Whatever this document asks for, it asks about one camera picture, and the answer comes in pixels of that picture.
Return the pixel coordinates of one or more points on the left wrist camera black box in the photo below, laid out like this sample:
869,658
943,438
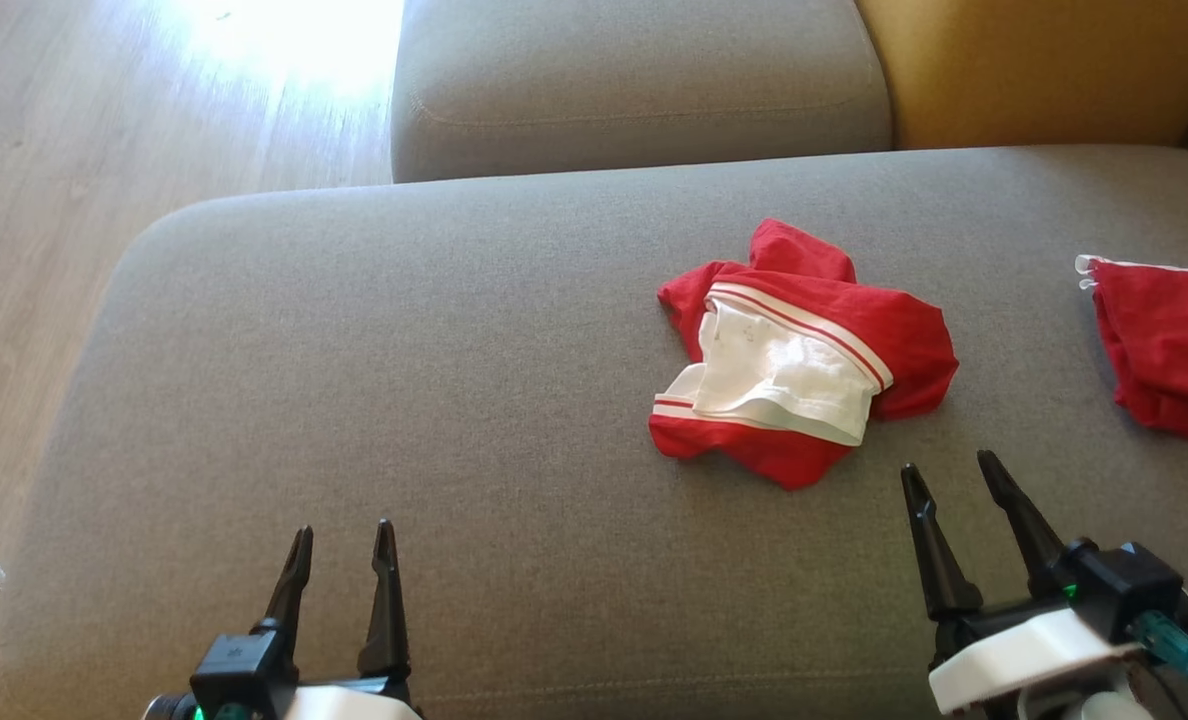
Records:
239,675

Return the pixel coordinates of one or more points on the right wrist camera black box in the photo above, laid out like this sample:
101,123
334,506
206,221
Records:
1119,585

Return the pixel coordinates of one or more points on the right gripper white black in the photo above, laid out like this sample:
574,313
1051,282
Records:
1024,650

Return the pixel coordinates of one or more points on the plain red shorts white waistband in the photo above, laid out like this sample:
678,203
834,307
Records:
1174,350

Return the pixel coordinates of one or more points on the red shirt with white stripes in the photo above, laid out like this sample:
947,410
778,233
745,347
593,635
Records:
794,360

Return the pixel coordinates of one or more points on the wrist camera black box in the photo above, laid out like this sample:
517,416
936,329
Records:
1119,585
239,675

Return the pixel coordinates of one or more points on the grey sofa back cushion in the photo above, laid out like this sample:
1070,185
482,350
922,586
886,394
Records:
634,90

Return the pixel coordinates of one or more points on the yellow sofa cushion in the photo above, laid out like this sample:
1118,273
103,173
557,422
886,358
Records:
1044,70

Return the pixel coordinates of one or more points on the grey sofa seat cushion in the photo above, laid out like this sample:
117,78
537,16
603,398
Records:
454,400

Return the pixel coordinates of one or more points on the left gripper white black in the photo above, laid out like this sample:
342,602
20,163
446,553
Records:
354,703

